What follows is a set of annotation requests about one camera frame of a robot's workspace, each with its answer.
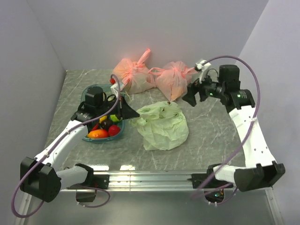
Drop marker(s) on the left pink tied bag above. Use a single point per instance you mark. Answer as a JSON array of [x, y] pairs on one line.
[[134, 74]]

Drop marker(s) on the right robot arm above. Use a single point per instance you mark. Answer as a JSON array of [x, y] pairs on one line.
[[261, 169]]

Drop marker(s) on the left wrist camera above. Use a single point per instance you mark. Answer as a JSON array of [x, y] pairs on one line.
[[114, 86]]

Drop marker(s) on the teal plastic basket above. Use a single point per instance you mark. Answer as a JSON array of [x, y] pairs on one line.
[[106, 88]]

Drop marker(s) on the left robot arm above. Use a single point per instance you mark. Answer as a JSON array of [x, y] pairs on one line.
[[41, 176]]

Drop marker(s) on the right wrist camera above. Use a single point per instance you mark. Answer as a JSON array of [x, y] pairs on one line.
[[202, 67]]

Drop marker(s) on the yellow fake lemon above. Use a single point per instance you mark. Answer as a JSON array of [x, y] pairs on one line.
[[102, 118]]

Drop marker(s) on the green fake lime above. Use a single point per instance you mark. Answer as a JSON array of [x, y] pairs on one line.
[[114, 118]]

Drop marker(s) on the pink tied bag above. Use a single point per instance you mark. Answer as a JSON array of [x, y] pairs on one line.
[[134, 74], [172, 80]]

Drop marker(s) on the light green plastic bag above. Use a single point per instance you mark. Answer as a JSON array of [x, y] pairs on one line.
[[162, 125]]

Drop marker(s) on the aluminium mounting rail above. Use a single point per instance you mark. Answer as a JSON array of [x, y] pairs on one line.
[[159, 198]]

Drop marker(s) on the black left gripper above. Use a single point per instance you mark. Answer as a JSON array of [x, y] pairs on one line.
[[127, 112]]

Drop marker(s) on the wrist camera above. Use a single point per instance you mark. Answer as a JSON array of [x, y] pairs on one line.
[[202, 67], [114, 86]]

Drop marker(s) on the right pink tied bag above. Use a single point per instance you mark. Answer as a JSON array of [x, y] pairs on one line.
[[172, 80]]

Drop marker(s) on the red fake chili pepper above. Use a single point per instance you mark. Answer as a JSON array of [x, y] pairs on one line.
[[96, 127]]

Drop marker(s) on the orange fake mango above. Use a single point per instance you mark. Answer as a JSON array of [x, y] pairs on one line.
[[98, 134]]

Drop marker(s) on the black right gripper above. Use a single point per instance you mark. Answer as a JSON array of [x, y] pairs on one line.
[[193, 89]]

